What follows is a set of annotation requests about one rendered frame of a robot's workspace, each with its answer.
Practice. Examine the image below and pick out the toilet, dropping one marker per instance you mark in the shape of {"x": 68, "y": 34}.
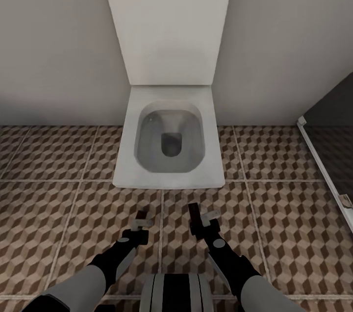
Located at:
{"x": 170, "y": 50}

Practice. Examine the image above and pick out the mousetrap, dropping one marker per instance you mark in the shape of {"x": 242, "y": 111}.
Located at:
{"x": 195, "y": 214}
{"x": 141, "y": 215}

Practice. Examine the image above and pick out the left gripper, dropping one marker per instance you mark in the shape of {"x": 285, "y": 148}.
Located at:
{"x": 141, "y": 235}

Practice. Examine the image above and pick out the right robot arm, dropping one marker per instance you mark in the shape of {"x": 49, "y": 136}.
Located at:
{"x": 253, "y": 291}

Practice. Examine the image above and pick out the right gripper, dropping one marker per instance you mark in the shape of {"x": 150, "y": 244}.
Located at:
{"x": 201, "y": 232}

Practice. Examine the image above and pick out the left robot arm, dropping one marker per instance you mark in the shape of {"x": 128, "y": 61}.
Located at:
{"x": 84, "y": 290}

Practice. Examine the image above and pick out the robot trunk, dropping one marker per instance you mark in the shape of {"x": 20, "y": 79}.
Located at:
{"x": 176, "y": 293}

